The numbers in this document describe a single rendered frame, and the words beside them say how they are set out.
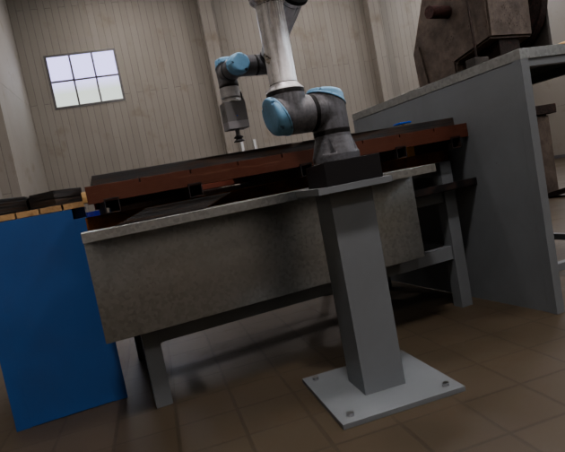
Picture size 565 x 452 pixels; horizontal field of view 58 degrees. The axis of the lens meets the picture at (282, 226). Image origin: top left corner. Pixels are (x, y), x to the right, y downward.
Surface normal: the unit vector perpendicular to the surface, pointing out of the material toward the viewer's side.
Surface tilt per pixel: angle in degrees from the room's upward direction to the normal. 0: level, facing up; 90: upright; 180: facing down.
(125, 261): 90
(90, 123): 90
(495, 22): 92
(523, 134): 90
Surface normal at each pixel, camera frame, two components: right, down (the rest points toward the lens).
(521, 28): 0.47, 0.02
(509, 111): -0.91, 0.21
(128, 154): 0.25, 0.04
